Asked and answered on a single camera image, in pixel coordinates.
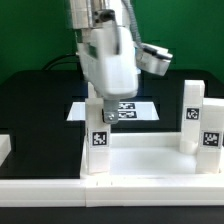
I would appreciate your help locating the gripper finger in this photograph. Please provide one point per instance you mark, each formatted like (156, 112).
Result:
(110, 111)

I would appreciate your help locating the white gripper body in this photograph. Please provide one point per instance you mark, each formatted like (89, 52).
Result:
(114, 76)

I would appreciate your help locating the white desk top tray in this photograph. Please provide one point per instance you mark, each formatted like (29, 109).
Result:
(150, 155)

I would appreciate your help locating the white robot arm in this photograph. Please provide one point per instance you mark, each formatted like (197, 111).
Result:
(86, 15)

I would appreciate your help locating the white marker plate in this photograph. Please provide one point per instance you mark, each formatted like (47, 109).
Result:
(128, 111)

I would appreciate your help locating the white front rail barrier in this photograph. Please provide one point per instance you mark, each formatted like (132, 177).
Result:
(176, 191)

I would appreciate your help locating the white left rail block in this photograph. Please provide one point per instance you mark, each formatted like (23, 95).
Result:
(5, 147)

